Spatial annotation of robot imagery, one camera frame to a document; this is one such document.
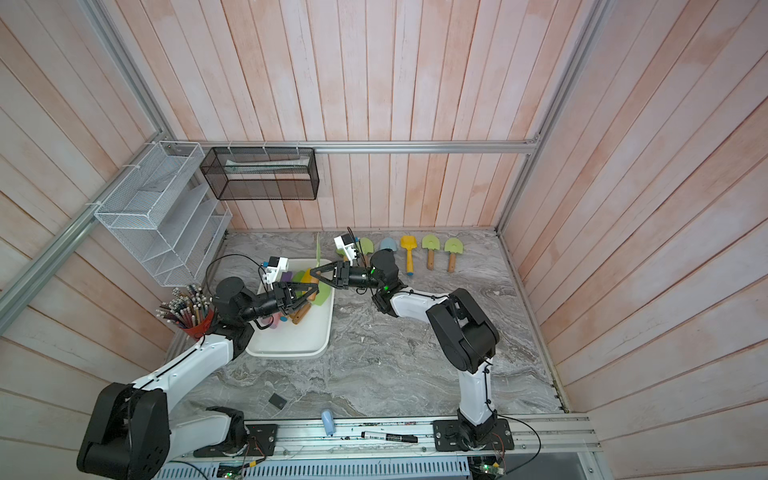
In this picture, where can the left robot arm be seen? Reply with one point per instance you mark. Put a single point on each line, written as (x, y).
(130, 435)

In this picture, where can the light green shovel wooden handle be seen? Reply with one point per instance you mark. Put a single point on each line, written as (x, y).
(431, 244)

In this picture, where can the green spade wooden handle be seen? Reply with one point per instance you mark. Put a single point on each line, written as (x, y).
(454, 247)

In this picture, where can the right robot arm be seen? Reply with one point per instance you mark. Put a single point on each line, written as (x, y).
(466, 335)

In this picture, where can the black marker pen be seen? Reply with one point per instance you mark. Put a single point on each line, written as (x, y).
(389, 437)

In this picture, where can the yellow shovel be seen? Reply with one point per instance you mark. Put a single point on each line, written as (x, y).
(409, 243)
(306, 276)

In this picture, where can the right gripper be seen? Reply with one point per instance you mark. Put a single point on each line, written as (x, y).
(345, 277)

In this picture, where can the olive green pointed shovel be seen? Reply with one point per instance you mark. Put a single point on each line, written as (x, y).
(366, 246)

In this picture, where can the small black square piece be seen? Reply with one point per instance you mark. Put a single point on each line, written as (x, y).
(277, 401)

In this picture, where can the black mesh wall basket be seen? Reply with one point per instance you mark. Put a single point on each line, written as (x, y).
(262, 173)

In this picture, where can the white wire mesh shelf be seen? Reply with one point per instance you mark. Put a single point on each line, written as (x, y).
(170, 225)

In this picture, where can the light blue shovel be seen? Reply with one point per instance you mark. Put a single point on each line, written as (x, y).
(389, 244)

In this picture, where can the light green shovel wide blade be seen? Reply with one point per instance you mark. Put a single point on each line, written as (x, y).
(314, 305)

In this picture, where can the light blue small cylinder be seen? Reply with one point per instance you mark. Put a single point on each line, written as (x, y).
(328, 422)

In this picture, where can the white plastic storage box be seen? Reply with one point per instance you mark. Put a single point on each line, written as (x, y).
(284, 340)

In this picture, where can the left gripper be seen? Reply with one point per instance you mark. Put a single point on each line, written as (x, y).
(285, 295)

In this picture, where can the red cup of pencils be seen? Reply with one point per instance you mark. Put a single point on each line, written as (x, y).
(189, 310)

